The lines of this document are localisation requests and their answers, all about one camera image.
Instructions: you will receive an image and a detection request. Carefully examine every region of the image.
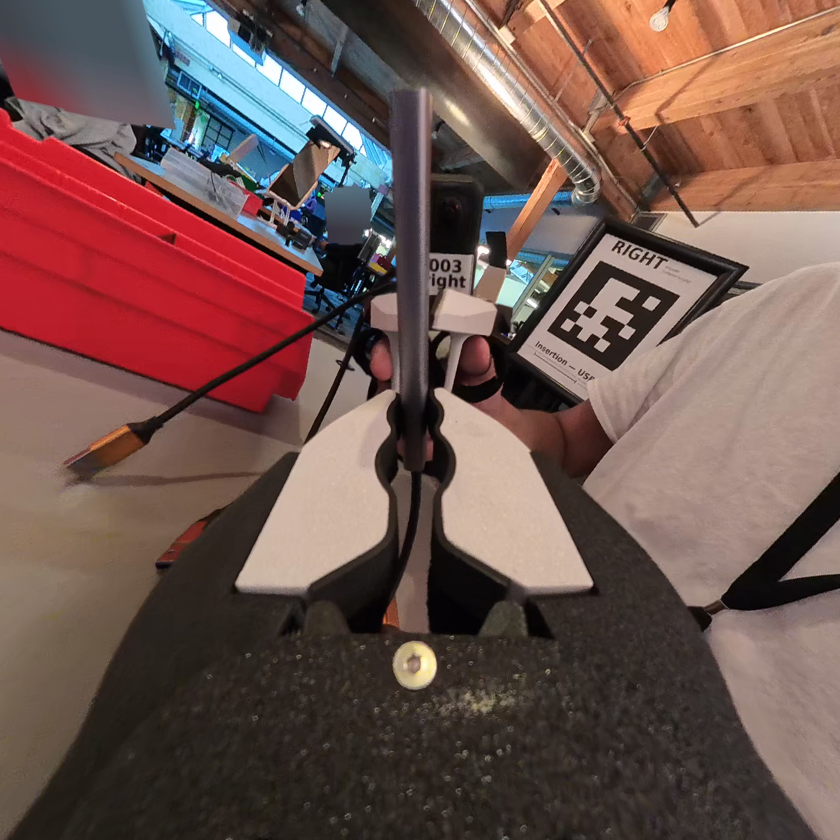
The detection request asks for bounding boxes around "grey desk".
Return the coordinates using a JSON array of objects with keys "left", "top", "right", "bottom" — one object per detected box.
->
[{"left": 0, "top": 327, "right": 401, "bottom": 657}]

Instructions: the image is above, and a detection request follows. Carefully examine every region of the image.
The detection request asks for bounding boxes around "person's right hand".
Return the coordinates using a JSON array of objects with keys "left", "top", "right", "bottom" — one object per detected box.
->
[{"left": 366, "top": 331, "right": 580, "bottom": 475}]

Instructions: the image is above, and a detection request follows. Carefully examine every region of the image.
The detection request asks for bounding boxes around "wooden-top table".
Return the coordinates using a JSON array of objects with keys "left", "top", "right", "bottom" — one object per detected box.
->
[{"left": 115, "top": 152, "right": 326, "bottom": 277}]

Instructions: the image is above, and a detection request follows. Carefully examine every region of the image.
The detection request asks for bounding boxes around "grey USB hub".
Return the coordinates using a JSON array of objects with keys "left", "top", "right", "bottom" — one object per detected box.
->
[{"left": 387, "top": 87, "right": 435, "bottom": 592}]

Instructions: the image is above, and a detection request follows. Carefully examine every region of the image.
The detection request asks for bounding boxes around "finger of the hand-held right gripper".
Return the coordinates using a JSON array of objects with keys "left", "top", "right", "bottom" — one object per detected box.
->
[
  {"left": 369, "top": 292, "right": 397, "bottom": 396},
  {"left": 432, "top": 287, "right": 498, "bottom": 395}
]

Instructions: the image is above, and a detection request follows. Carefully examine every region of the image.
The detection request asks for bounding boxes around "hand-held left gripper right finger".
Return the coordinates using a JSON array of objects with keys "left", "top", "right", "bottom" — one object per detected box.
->
[{"left": 428, "top": 387, "right": 596, "bottom": 601}]

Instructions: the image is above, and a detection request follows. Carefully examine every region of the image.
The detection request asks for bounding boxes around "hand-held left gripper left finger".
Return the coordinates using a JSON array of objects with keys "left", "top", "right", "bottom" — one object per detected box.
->
[{"left": 234, "top": 388, "right": 404, "bottom": 599}]

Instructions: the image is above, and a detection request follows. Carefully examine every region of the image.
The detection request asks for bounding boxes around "silver ventilation duct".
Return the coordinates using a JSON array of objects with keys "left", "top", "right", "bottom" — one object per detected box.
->
[{"left": 412, "top": 0, "right": 602, "bottom": 206}]

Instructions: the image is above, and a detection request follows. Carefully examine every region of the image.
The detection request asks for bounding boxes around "red storage bin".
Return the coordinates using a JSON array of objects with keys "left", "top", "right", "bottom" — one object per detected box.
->
[{"left": 0, "top": 108, "right": 317, "bottom": 414}]

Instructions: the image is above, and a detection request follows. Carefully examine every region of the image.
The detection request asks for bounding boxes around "white shirt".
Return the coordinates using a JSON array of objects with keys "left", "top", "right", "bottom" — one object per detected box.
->
[{"left": 583, "top": 262, "right": 840, "bottom": 840}]

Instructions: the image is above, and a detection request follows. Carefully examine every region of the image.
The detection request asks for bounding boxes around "person's right forearm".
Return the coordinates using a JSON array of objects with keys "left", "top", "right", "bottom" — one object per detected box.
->
[{"left": 558, "top": 400, "right": 616, "bottom": 479}]

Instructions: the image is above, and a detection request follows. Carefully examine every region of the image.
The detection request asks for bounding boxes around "framed marker sign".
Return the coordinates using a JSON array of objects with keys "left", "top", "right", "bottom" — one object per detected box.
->
[{"left": 508, "top": 220, "right": 749, "bottom": 404}]

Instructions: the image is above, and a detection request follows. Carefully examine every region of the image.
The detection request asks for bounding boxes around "wooden board with black panel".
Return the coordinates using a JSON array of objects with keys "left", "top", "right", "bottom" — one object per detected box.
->
[{"left": 266, "top": 117, "right": 343, "bottom": 227}]

